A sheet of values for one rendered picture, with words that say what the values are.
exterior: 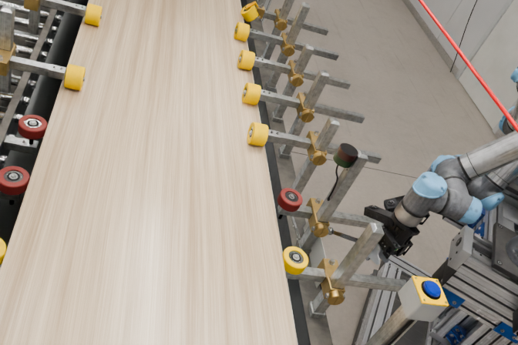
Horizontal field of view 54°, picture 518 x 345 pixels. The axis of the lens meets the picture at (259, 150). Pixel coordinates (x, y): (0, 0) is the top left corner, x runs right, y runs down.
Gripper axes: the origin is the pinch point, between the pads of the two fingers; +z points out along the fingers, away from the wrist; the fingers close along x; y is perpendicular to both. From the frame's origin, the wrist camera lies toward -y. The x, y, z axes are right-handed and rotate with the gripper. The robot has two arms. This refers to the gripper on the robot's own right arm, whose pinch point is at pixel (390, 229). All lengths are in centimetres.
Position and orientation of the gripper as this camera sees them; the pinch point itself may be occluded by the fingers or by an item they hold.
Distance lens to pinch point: 195.0
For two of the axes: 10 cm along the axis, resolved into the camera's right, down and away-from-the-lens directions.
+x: -1.0, -6.6, 7.4
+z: -3.4, 7.3, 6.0
